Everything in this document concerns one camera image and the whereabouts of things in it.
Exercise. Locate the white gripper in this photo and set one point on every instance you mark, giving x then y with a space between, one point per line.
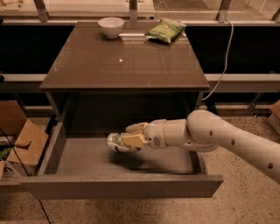
155 133

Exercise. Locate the white green 7up can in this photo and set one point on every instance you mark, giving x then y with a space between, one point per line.
116 143

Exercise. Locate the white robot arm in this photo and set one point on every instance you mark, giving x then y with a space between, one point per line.
203 131

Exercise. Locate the brown cabinet with glossy top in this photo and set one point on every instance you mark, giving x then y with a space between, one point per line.
102 85

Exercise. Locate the open grey top drawer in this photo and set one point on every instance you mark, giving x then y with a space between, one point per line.
78 164

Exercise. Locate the green chip bag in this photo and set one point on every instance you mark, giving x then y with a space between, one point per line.
167 30

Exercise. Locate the white ceramic bowl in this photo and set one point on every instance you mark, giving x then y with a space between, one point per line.
111 27

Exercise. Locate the open cardboard box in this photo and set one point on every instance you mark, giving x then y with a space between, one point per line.
22 141

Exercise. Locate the cardboard box at right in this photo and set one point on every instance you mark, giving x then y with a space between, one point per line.
274 119

